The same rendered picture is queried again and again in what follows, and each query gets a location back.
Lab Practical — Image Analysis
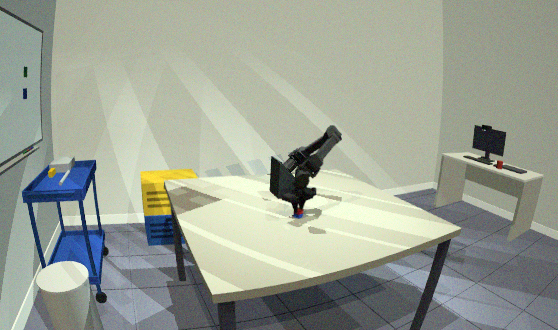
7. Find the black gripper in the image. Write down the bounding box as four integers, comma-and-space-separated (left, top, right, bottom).
282, 181, 307, 213

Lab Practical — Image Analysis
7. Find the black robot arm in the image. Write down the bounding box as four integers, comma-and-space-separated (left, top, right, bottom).
283, 125, 342, 200

